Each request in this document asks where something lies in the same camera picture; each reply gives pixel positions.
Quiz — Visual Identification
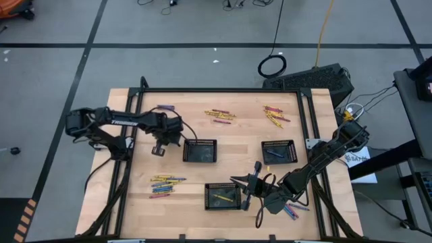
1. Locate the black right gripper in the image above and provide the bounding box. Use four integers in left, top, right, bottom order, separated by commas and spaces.
229, 161, 274, 212

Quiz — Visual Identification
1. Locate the black plastic slotted basket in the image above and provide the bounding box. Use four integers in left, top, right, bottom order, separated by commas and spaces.
204, 182, 242, 211
182, 138, 218, 163
261, 139, 298, 165

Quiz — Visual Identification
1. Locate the white printed sheet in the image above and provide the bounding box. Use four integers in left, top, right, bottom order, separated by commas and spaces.
343, 145, 379, 185

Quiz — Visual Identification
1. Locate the black perforated computer case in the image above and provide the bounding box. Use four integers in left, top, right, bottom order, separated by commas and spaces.
262, 63, 355, 109

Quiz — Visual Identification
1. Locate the black desk leg beam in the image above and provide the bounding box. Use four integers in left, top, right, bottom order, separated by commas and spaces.
347, 138, 425, 182

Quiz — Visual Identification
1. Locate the open laptop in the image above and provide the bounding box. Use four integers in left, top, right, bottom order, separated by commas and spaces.
407, 157, 432, 212

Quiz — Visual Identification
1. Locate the grey desk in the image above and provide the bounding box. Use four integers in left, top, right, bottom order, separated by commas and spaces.
392, 67, 432, 161

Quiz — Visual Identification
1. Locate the orange wheeled machine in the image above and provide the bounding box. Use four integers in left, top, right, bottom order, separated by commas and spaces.
0, 0, 36, 20

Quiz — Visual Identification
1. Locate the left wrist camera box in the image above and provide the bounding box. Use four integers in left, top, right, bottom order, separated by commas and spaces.
151, 142, 167, 157

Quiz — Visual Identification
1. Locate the black aluminium table frame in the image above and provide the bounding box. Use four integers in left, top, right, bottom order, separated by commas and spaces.
80, 76, 364, 241

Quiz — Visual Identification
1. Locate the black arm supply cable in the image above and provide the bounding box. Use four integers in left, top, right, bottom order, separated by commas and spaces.
83, 155, 114, 195

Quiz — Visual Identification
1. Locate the black coiled hanging cable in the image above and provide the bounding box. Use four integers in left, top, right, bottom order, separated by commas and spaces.
257, 0, 288, 80

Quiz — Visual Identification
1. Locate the white cable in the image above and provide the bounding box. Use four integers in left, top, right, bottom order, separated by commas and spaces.
344, 102, 365, 119

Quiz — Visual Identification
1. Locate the yellow hanging cable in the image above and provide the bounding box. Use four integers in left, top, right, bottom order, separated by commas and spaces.
314, 0, 335, 68

